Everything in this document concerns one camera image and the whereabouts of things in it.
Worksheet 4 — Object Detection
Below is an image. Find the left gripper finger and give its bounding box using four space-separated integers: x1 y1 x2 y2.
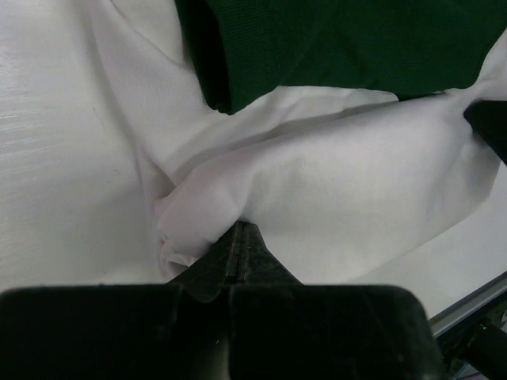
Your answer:
236 222 301 285
168 222 242 303

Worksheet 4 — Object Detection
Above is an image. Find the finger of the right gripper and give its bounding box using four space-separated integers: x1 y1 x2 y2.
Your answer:
463 100 507 165

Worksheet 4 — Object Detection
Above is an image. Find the cream and green t-shirt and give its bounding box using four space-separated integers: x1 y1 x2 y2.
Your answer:
89 1 500 283

